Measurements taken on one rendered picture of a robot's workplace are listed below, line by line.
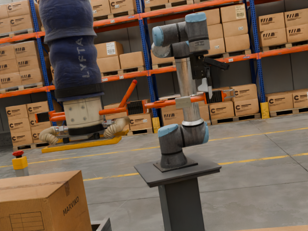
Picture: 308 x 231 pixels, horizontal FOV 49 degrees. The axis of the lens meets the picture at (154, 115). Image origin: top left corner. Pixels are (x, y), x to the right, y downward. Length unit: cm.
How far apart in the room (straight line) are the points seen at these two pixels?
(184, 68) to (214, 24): 655
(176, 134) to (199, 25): 98
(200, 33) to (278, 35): 744
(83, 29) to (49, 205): 77
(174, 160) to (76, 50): 112
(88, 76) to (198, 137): 104
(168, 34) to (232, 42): 712
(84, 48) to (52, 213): 72
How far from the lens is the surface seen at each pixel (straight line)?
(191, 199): 238
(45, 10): 158
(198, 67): 151
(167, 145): 230
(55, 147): 154
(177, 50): 218
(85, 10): 157
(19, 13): 979
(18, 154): 235
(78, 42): 154
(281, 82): 1022
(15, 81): 976
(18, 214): 163
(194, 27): 151
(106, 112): 156
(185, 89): 223
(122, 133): 164
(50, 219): 157
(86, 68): 153
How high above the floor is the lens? 137
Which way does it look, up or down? 6 degrees down
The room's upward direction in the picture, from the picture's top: 9 degrees counter-clockwise
